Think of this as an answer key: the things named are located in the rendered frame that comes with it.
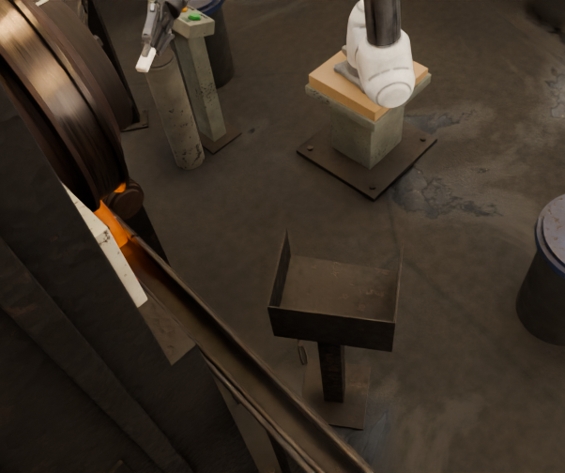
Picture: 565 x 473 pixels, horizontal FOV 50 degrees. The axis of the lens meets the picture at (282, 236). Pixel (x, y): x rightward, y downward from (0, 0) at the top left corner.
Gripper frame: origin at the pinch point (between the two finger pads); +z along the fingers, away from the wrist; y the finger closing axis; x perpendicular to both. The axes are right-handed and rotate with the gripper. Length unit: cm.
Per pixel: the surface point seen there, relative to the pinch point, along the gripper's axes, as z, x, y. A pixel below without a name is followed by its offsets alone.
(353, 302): 49, -65, 16
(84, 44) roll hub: 32, -22, -46
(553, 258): 19, -110, 43
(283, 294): 51, -50, 13
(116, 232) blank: 49, -13, -3
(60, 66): 41, -25, -52
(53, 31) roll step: 34, -20, -51
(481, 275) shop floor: 11, -95, 87
